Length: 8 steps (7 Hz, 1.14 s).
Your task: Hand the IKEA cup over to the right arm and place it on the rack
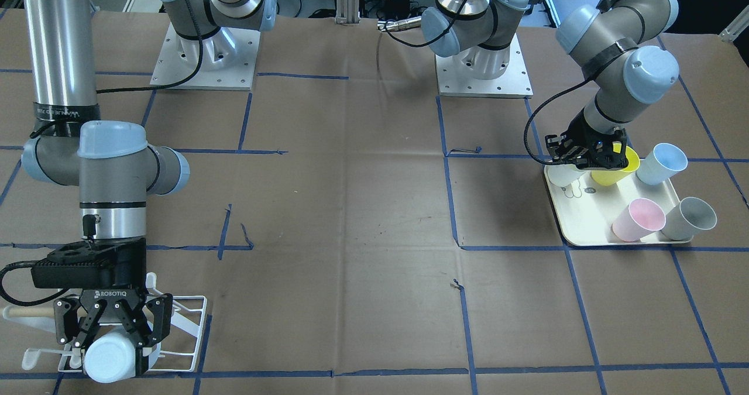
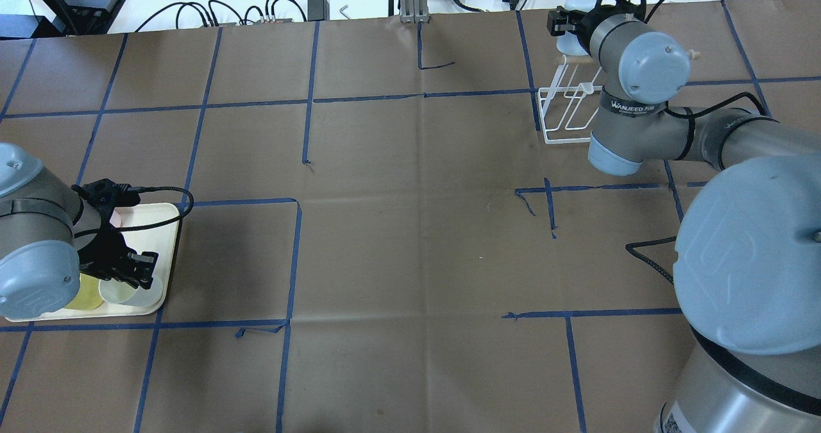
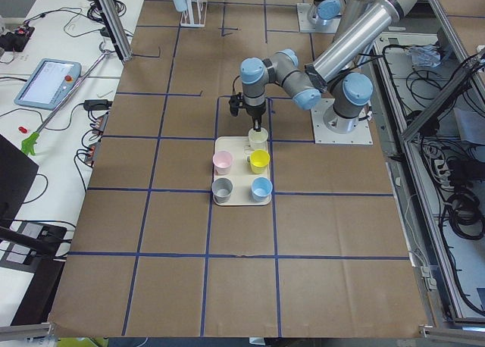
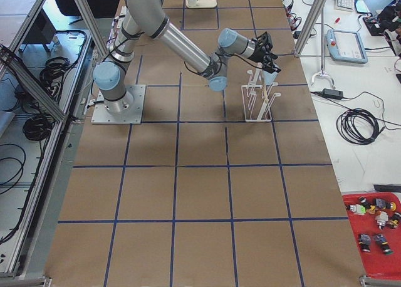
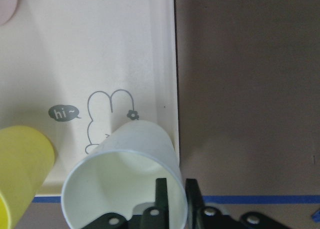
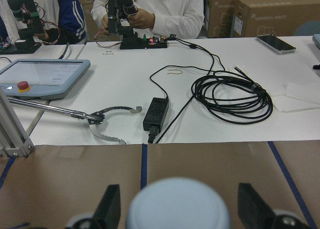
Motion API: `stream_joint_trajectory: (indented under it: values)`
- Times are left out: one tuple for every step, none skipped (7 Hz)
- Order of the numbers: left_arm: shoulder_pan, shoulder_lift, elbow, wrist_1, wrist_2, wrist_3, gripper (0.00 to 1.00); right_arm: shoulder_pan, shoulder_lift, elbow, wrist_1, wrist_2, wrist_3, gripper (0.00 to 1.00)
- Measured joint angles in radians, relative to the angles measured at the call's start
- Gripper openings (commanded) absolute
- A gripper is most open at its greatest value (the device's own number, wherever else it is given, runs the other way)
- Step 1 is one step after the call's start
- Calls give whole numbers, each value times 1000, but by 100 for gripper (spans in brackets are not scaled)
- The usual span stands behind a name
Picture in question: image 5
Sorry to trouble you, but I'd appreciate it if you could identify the cream plastic tray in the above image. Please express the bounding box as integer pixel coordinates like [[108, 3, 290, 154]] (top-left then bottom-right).
[[0, 0, 179, 200]]

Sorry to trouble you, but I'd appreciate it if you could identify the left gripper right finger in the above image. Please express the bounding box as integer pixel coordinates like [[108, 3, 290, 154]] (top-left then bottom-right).
[[185, 178, 223, 229]]

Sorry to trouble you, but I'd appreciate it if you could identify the white plastic cup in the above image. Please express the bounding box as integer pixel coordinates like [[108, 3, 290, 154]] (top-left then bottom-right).
[[61, 120, 188, 229]]

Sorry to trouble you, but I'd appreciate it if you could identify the yellow plastic cup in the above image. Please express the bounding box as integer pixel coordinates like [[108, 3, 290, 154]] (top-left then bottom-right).
[[0, 125, 55, 229]]

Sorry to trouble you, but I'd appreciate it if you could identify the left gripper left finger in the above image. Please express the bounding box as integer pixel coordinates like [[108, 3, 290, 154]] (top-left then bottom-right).
[[141, 178, 167, 229]]

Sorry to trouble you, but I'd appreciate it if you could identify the pink plastic cup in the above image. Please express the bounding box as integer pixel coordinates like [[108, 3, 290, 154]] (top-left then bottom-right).
[[0, 0, 18, 26]]

